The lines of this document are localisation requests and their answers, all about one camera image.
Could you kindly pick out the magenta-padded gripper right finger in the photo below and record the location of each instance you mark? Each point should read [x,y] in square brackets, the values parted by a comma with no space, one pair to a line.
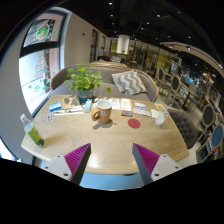
[146,158]

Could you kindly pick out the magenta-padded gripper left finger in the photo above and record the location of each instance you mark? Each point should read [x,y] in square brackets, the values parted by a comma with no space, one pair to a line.
[77,158]

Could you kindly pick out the clear green-labelled drink bottle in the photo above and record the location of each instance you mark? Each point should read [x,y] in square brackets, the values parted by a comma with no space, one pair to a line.
[34,134]

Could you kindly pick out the flat round red coaster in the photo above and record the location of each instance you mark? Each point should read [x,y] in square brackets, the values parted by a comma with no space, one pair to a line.
[134,123]

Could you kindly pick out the clear plastic cup with straw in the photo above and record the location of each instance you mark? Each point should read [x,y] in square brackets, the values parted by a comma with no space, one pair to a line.
[161,118]

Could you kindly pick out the white paper napkin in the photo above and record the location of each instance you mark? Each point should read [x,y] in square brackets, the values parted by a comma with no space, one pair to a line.
[155,113]

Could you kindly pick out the white printed card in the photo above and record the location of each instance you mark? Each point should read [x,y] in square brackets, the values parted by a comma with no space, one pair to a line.
[142,112]

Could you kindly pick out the grey tufted armchair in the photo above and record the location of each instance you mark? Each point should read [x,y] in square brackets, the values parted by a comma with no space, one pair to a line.
[183,125]

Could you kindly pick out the tan mug with white inside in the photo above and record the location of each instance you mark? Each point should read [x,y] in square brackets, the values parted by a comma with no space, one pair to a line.
[104,115]

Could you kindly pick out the blue white card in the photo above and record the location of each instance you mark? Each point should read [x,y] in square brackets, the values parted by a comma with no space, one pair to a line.
[139,106]

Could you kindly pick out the yellow square card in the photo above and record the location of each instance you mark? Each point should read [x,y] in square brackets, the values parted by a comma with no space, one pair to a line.
[159,107]

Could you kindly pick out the small blue white box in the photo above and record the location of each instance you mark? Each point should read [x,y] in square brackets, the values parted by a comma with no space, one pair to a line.
[88,105]

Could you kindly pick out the blue white flat pack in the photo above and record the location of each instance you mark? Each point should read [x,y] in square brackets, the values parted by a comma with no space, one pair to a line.
[55,106]

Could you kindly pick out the brown card with leaf shapes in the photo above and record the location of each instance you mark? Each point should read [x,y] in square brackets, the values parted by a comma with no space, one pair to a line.
[71,102]

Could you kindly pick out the orange-edged white booklet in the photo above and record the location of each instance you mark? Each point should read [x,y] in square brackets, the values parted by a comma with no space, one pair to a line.
[126,104]

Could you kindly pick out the white leaflet with food pictures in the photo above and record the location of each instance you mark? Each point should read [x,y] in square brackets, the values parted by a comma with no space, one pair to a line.
[115,104]

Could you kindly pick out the group of round-backed chairs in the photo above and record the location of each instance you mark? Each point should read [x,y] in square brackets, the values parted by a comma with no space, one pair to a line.
[208,115]

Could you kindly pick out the grey white chevron cushion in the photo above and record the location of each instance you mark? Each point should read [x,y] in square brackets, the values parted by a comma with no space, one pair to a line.
[129,82]

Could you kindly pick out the green potted plant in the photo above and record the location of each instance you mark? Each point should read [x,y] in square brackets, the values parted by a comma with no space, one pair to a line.
[83,80]

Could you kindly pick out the grey curved sofa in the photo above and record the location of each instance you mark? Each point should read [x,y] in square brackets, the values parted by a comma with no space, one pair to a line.
[106,75]

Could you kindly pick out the window with festive decals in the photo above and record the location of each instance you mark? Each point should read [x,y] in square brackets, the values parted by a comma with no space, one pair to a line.
[36,73]

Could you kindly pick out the white round pillar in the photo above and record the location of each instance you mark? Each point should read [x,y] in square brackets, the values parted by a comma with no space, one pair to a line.
[123,44]

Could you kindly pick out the ceiling spot lights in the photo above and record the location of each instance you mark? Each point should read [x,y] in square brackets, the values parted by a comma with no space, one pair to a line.
[110,3]

